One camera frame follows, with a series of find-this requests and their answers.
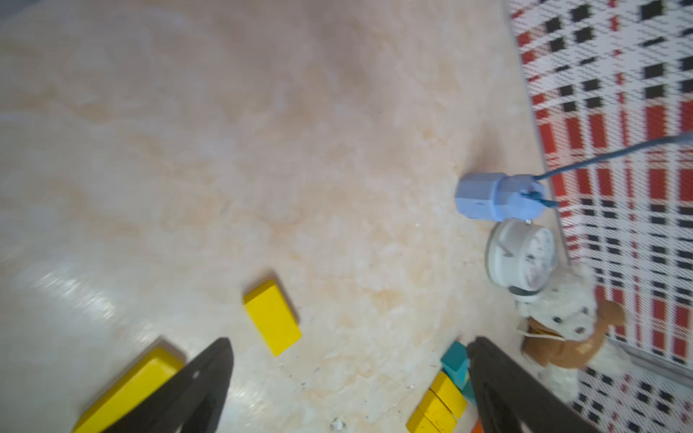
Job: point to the white alarm clock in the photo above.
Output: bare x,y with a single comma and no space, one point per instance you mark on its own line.
520,257

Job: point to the yellow long block top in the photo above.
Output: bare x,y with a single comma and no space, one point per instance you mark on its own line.
437,413

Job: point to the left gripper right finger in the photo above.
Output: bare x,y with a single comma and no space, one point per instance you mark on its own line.
510,399

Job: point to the teal triangle block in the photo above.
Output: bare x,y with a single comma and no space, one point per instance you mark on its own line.
468,392
455,364

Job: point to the white teddy bear brown hoodie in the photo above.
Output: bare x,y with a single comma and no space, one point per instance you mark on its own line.
567,329

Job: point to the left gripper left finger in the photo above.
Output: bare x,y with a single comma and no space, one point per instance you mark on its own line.
192,401

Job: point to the orange block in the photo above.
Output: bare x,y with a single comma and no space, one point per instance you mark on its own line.
478,428

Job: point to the small yellow block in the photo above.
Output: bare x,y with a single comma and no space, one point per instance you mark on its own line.
273,317

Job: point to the yellow long block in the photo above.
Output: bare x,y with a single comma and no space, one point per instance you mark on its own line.
419,423
437,413
449,394

